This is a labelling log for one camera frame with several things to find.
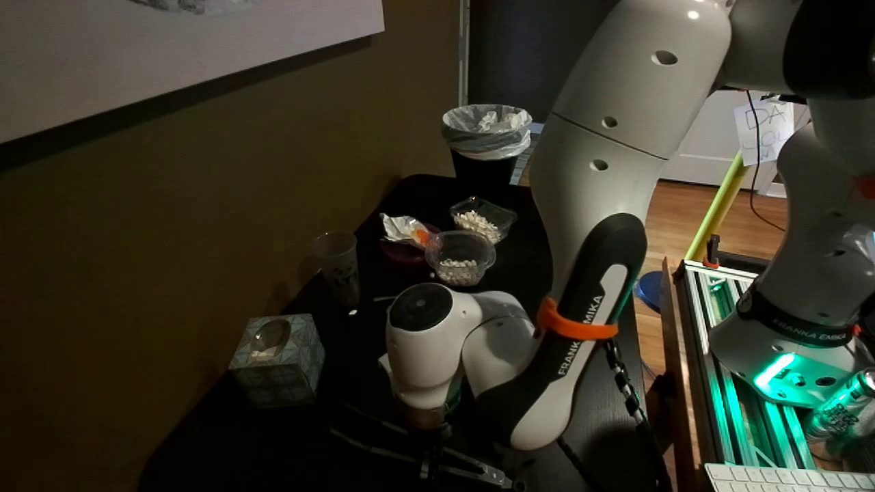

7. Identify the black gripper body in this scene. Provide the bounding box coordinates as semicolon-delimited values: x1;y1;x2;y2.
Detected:
392;401;459;448

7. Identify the crumpled white wrapper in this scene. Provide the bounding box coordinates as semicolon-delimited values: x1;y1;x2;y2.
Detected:
377;210;440;253

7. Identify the white keyboard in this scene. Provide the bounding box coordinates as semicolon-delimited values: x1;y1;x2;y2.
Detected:
701;462;875;492

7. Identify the red bowl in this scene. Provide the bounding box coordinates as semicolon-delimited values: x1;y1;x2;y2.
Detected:
377;239;436;278

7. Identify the black trash bin white liner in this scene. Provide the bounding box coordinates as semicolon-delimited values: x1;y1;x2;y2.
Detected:
440;102;535;199

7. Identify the aluminium profile frame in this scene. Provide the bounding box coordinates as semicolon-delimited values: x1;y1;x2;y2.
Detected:
679;258;875;474

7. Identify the orange cable clip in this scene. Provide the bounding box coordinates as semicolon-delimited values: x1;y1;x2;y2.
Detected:
533;295;621;345

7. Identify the clear drinking glass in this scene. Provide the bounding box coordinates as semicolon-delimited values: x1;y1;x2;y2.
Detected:
304;229;363;309

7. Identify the round plastic container with seeds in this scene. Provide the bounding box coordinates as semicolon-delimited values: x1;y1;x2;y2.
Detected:
426;227;501;291

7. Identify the white door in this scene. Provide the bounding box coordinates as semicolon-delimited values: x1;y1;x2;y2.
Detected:
665;87;805;198

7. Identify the cube tissue paper dispenser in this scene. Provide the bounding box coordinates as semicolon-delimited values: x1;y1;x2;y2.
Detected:
228;313;328;408

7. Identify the blue round object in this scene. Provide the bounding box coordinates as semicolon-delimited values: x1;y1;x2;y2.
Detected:
635;268;667;313

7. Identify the white wall board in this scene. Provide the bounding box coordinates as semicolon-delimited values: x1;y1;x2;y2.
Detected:
0;0;388;147

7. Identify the yellow green stick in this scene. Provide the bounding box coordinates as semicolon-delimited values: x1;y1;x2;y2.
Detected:
684;151;750;263

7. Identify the black braided cable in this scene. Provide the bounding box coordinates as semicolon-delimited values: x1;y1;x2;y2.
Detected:
600;336;652;427

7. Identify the square plastic container with seeds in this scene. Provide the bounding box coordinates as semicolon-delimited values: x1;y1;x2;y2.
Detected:
449;195;519;247

